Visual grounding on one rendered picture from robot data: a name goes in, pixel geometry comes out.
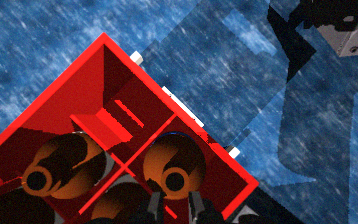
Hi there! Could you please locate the red crate with dividers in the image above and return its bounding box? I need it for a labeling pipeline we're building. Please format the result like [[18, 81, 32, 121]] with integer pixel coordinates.
[[0, 33, 258, 224]]

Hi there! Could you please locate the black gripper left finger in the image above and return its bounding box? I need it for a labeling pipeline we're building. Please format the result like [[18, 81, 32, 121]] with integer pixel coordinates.
[[84, 192, 164, 224]]

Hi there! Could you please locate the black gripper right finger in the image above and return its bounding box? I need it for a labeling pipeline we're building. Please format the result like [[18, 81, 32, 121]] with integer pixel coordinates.
[[188, 191, 278, 224]]

